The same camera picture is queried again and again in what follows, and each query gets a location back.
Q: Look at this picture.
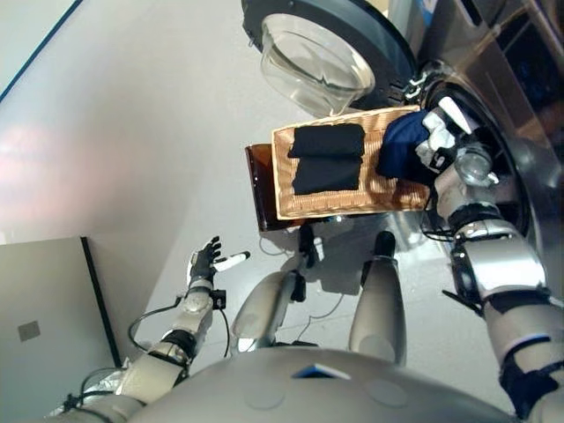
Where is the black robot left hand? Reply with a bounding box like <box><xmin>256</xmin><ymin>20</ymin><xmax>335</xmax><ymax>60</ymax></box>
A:
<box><xmin>189</xmin><ymin>235</ymin><xmax>252</xmax><ymax>284</ymax></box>

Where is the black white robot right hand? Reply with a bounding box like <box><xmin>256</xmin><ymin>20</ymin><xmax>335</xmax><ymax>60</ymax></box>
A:
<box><xmin>415</xmin><ymin>95</ymin><xmax>474</xmax><ymax>176</ymax></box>

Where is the navy blue garment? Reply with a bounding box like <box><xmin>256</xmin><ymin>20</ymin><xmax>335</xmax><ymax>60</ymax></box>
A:
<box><xmin>375</xmin><ymin>109</ymin><xmax>442</xmax><ymax>187</ymax></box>

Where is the grey front-load washing machine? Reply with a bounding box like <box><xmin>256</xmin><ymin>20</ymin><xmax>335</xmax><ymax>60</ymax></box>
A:
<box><xmin>387</xmin><ymin>0</ymin><xmax>564</xmax><ymax>266</ymax></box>

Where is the round glass washing machine door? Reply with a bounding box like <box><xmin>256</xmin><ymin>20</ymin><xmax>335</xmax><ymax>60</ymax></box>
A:
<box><xmin>241</xmin><ymin>0</ymin><xmax>419</xmax><ymax>119</ymax></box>

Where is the silver robot left leg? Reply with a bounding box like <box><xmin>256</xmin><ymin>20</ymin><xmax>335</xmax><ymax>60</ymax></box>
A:
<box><xmin>231</xmin><ymin>224</ymin><xmax>328</xmax><ymax>354</ymax></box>

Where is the silver robot leg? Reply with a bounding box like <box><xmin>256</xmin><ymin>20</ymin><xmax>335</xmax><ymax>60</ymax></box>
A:
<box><xmin>231</xmin><ymin>224</ymin><xmax>328</xmax><ymax>354</ymax></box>
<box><xmin>347</xmin><ymin>231</ymin><xmax>408</xmax><ymax>367</ymax></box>

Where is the brown glossy stool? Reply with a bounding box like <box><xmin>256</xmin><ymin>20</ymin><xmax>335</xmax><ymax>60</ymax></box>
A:
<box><xmin>244</xmin><ymin>143</ymin><xmax>306</xmax><ymax>234</ymax></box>

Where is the dark baseboard strip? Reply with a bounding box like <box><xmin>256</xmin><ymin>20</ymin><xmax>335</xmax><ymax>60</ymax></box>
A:
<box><xmin>0</xmin><ymin>0</ymin><xmax>85</xmax><ymax>102</ymax></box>
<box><xmin>79</xmin><ymin>236</ymin><xmax>122</xmax><ymax>368</ymax></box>

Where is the black folded garment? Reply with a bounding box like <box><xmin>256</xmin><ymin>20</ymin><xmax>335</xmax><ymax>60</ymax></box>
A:
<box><xmin>286</xmin><ymin>122</ymin><xmax>367</xmax><ymax>197</ymax></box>

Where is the wicker laundry basket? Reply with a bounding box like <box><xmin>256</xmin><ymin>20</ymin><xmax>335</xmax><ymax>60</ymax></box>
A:
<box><xmin>271</xmin><ymin>104</ymin><xmax>434</xmax><ymax>222</ymax></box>

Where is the grey robot torso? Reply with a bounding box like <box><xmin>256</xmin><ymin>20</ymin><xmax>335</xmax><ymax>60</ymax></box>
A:
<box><xmin>127</xmin><ymin>347</ymin><xmax>522</xmax><ymax>423</ymax></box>

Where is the silver robot right leg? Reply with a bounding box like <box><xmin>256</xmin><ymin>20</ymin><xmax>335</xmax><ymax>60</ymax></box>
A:
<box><xmin>347</xmin><ymin>231</ymin><xmax>408</xmax><ymax>367</ymax></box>

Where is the right wrist camera dome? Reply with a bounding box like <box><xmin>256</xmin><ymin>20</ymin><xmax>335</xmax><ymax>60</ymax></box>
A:
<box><xmin>453</xmin><ymin>147</ymin><xmax>501</xmax><ymax>187</ymax></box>

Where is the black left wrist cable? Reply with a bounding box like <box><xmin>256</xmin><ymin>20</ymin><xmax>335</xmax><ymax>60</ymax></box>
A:
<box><xmin>127</xmin><ymin>297</ymin><xmax>185</xmax><ymax>354</ymax></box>

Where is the grey wall socket plate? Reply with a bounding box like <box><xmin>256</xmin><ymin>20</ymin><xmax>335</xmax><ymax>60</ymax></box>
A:
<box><xmin>17</xmin><ymin>320</ymin><xmax>42</xmax><ymax>343</ymax></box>

